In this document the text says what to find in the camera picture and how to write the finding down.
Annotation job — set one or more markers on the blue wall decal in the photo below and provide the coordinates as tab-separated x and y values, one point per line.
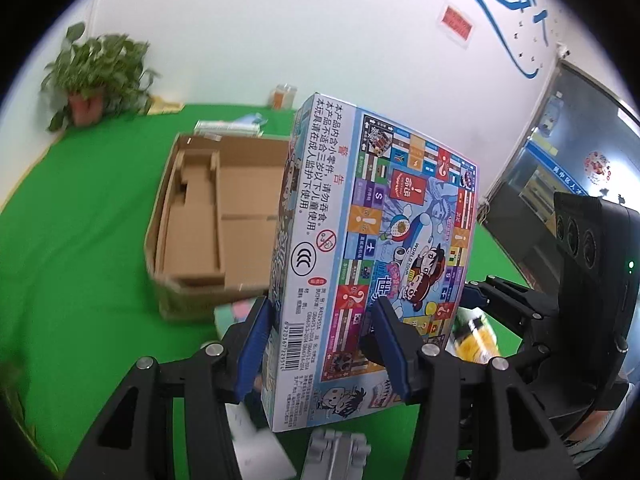
492	15

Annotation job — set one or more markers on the clear container with orange contents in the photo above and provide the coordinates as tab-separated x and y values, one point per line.
283	97

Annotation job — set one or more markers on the brown cardboard box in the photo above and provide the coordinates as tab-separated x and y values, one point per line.
240	195

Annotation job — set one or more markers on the colourful board game box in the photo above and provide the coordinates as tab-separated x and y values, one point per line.
400	210

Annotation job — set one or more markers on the yellow round jar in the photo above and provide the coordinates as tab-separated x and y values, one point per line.
475	341

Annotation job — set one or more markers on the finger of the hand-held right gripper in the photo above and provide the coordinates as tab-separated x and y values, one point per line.
510	302

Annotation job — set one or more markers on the light blue flat packet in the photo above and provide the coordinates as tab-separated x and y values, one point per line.
230	126

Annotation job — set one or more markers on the pale yellow paper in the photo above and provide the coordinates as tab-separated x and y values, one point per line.
166	105

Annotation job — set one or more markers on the pastel puzzle cube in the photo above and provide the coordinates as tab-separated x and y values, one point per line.
229	315

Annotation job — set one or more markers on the person's right forearm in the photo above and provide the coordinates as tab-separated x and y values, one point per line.
597	427

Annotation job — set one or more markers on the glass door with posters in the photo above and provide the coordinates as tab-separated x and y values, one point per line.
565	160

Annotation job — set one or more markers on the potted plant in orange pot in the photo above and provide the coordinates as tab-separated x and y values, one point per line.
95	65

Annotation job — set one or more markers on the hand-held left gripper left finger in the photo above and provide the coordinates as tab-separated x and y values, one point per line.
252	352

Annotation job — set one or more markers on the grey phone stand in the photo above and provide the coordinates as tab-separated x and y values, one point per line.
335	455

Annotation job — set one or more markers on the red wall sign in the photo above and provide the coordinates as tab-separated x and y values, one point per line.
457	22

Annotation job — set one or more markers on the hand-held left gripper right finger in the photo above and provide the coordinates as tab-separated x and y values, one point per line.
392	355

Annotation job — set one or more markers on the white flat box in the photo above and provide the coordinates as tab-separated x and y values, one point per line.
255	440

